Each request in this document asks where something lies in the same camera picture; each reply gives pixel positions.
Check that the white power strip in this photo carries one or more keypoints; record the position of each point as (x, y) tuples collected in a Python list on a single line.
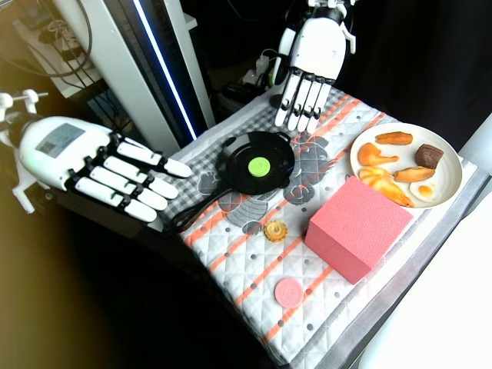
[(255, 73)]

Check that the dark brown cookie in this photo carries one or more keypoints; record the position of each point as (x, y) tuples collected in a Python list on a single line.
[(275, 101)]

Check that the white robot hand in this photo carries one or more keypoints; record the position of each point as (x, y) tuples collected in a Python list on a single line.
[(57, 150), (319, 50)]

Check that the black power adapter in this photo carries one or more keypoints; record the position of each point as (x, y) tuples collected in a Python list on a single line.
[(234, 90)]

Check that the orange toy shrimp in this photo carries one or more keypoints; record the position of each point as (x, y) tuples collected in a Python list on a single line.
[(384, 185)]

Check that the yellow butter cookie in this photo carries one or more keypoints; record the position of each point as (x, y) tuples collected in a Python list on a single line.
[(275, 231)]

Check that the cream round plate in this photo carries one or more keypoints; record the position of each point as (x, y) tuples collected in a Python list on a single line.
[(449, 169)]

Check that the black frying pan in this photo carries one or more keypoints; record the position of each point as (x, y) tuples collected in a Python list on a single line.
[(238, 161)]

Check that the quilt with printed bear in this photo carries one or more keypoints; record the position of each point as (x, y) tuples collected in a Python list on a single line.
[(238, 261)]

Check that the brown toy chocolate piece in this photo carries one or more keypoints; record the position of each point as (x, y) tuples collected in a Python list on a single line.
[(428, 155)]

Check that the golden toy bread piece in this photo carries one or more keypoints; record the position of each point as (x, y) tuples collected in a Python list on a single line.
[(413, 174)]

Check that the green sandwich cookie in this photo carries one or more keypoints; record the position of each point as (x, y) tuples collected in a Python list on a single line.
[(259, 167)]

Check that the toy fried egg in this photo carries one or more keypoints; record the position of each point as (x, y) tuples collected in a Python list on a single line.
[(423, 190)]

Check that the white column with blue light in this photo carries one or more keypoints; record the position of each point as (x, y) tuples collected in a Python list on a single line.
[(115, 57)]

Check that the orange toy sweet potato piece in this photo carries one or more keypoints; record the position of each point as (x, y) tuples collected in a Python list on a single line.
[(394, 138)]

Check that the orange toy chicken drumstick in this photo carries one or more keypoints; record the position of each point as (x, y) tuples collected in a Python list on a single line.
[(371, 155)]

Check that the pink red cube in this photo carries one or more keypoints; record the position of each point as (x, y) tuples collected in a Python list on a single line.
[(357, 219)]

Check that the pink sandwich cookie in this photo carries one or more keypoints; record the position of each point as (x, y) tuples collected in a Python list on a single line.
[(289, 293)]

